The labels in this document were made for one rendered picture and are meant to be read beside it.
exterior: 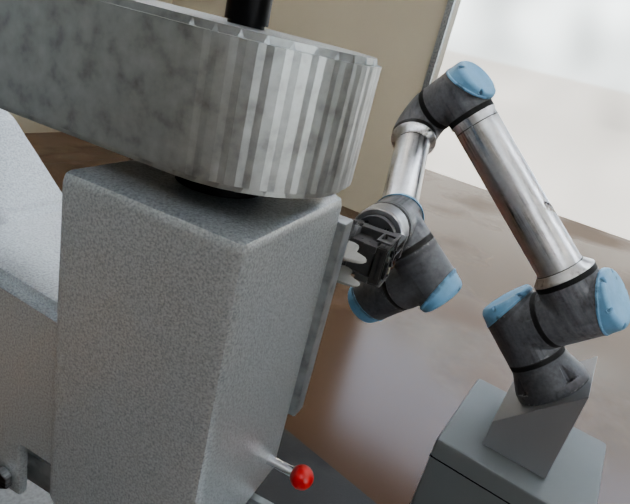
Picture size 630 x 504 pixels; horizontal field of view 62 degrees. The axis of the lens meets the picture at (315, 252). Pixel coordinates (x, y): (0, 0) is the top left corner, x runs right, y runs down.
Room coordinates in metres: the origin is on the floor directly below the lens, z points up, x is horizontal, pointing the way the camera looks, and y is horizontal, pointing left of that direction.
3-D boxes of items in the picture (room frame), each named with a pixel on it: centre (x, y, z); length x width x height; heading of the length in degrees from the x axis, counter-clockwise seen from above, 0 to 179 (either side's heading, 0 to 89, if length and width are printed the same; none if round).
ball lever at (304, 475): (0.53, -0.03, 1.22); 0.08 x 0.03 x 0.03; 70
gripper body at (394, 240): (0.76, -0.08, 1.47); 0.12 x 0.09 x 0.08; 161
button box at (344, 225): (0.59, 0.01, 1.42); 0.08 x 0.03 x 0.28; 70
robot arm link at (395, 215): (0.84, -0.10, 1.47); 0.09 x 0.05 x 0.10; 71
